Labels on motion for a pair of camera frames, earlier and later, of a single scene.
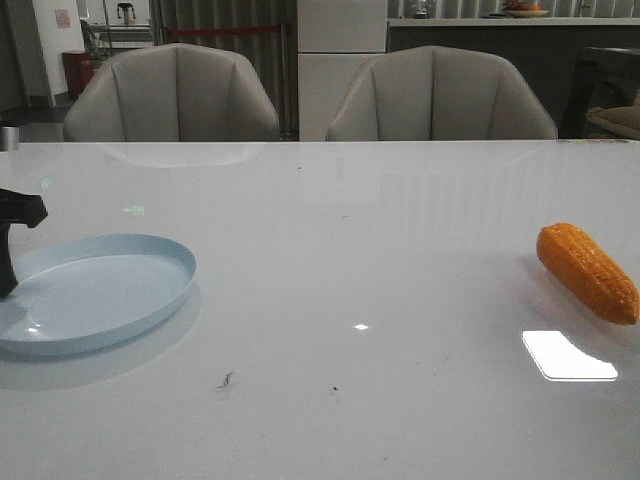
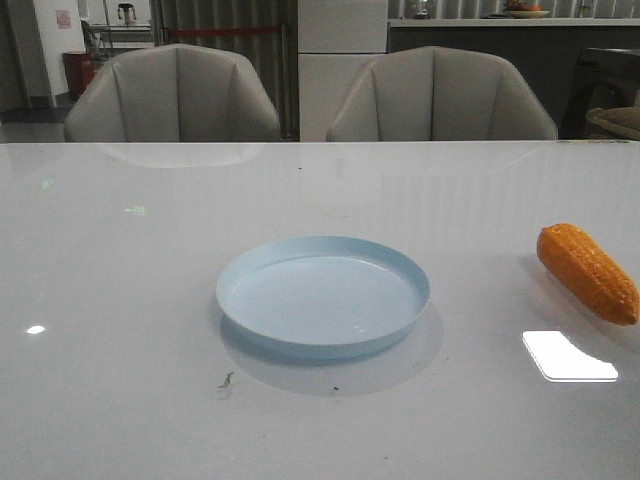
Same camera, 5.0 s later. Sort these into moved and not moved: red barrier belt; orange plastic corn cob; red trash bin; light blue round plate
Moved: light blue round plate
Not moved: red barrier belt; orange plastic corn cob; red trash bin
